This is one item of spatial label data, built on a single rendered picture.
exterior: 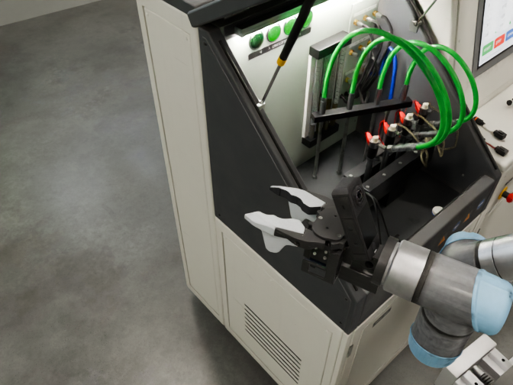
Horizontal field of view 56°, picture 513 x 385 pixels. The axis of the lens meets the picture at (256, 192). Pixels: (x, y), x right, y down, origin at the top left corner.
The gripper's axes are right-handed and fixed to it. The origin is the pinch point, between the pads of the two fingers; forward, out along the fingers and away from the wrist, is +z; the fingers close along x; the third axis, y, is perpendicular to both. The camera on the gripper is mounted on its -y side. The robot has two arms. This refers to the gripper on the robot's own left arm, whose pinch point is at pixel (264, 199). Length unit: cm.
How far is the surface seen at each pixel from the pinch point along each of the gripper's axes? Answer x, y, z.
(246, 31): 48, -4, 32
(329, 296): 33, 53, -6
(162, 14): 46, -4, 55
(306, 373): 41, 103, -2
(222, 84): 40, 6, 33
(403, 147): 64, 22, -9
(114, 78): 197, 119, 226
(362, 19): 97, 3, 18
